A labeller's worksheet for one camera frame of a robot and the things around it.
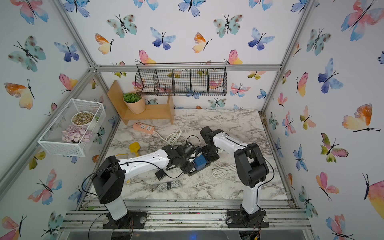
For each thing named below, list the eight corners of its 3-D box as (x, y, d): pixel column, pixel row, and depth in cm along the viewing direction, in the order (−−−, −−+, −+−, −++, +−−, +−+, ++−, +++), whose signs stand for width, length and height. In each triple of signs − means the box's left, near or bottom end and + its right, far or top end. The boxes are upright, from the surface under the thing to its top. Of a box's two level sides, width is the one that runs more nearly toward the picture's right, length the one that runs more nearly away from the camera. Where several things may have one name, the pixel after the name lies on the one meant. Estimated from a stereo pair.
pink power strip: (132, 128, 112) (131, 126, 110) (136, 123, 115) (135, 121, 113) (152, 134, 109) (151, 132, 107) (156, 128, 112) (155, 126, 110)
